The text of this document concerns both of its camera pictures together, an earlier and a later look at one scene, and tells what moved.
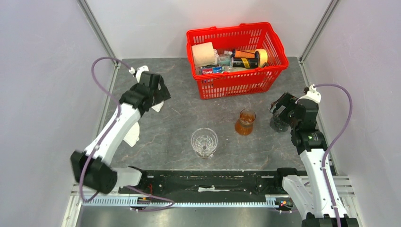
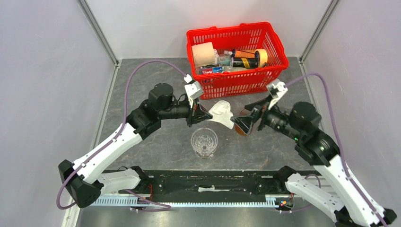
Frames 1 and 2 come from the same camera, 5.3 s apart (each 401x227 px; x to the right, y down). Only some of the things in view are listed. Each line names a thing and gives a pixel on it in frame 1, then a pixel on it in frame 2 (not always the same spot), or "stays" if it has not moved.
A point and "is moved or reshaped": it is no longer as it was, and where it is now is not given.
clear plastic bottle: (226, 59) stays
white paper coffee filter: (157, 107) is moved or reshaped
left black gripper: (163, 93) -> (198, 114)
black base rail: (208, 182) stays
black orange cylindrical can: (245, 59) stays
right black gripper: (287, 99) -> (245, 122)
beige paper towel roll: (204, 54) stays
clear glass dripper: (204, 141) stays
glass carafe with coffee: (244, 126) stays
